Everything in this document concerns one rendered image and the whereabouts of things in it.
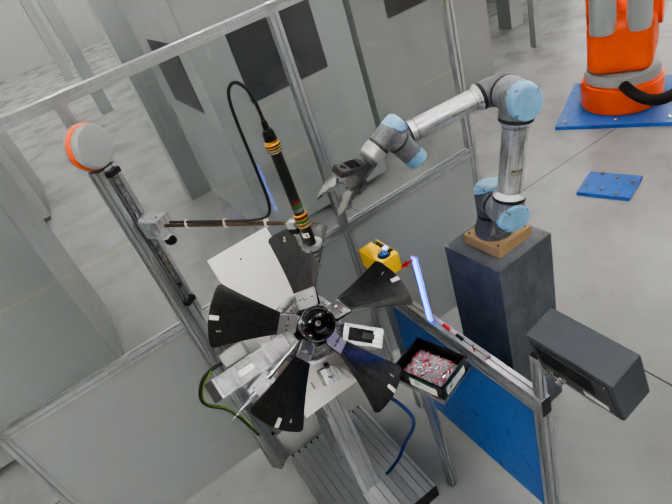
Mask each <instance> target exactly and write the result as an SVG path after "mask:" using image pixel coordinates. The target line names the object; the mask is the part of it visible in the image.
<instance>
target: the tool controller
mask: <svg viewBox="0 0 672 504"><path fill-rule="evenodd" d="M526 336H527V338H528V340H529V342H530V344H531V346H532V348H533V350H534V352H535V354H536V356H537V358H538V360H539V362H540V364H541V366H542V368H543V369H544V370H545V372H544V373H543V374H544V376H545V377H546V378H548V379H550V378H551V377H552V376H553V375H554V376H555V377H557V378H558V379H557V380H556V381H555V383H556V384H557V385H558V386H560V387H562V386H563V385H564V384H565V383H566V384H567V385H569V386H570V387H572V388H573V389H575V390H576V391H578V392H579V393H581V394H583V395H584V396H586V397H587V398H589V399H590V400H592V401H593V402H595V403H596V404H598V405H599V406H601V407H602V408H604V409H605V410H607V411H608V412H610V413H612V415H615V416H616V417H618V418H619V419H621V420H623V421H625V420H626V419H627V418H628V417H629V415H630V414H631V413H632V412H633V411H634V410H635V408H636V407H637V406H638V405H639V404H640V403H641V401H642V400H643V399H644V398H645V397H646V396H647V394H648V393H649V392H650V390H649V386H648V382H647V378H646V374H645V370H644V366H643V362H642V359H641V356H640V355H639V354H637V353H636V352H634V351H632V350H630V349H628V348H626V347H624V346H623V345H621V344H619V343H617V342H615V341H613V340H611V339H610V338H608V337H606V336H604V335H602V334H600V333H598V332H596V331H595V330H593V329H591V328H589V327H587V326H585V325H583V324H582V323H580V322H578V321H576V320H574V319H572V318H570V317H569V316H567V315H565V314H563V313H561V312H559V311H557V310H555V309H554V308H550V309H549V310H548V312H547V313H546V314H545V315H544V316H543V317H542V318H541V319H540V320H539V321H538V322H537V323H536V325H535V326H534V327H533V328H532V329H531V330H530V331H529V332H528V333H527V335H526Z"/></svg>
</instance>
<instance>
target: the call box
mask: <svg viewBox="0 0 672 504"><path fill-rule="evenodd" d="M383 250H384V249H382V248H380V247H379V246H377V245H376V243H375V244H374V243H372V242H371V243H369V244H368V245H366V246H364V247H363V248H361V249H360V250H359V254H360V257H361V260H362V263H363V266H365V267H366V268H367V269H368V268H369V267H370V266H371V265H372V264H373V263H374V262H375V261H379V262H381V263H383V264H384V265H386V266H387V267H388V268H390V269H391V270H392V271H393V272H394V273H396V272H398V271H399V270H401V269H402V268H401V266H402V265H401V261H400V258H399V254H398V252H397V251H395V250H394V249H393V251H391V252H389V251H388V253H389V255H388V256H387V257H384V258H381V257H379V253H380V252H381V251H383Z"/></svg>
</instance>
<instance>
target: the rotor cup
mask: <svg viewBox="0 0 672 504"><path fill-rule="evenodd" d="M297 314H299V315H298V321H297V326H296V332H295V333H293V335H294V337H295V339H296V340H297V341H298V342H299V343H300V340H301V338H302V339H304V340H306V341H308V342H309V343H311V344H313V345H314V346H315V347H318V346H321V345H323V344H324V343H326V341H327V339H328V338H329V337H331V336H332V334H333V333H334V331H335V327H336V320H335V317H334V314H333V313H332V312H331V310H329V309H328V308H327V307H325V306H321V305H314V306H311V307H309V308H307V309H304V310H299V311H298V312H297ZM316 320H320V321H321V325H320V326H316V325H315V322H316ZM299 321H300V324H298V322H299ZM310 340H312V342H311V341H310Z"/></svg>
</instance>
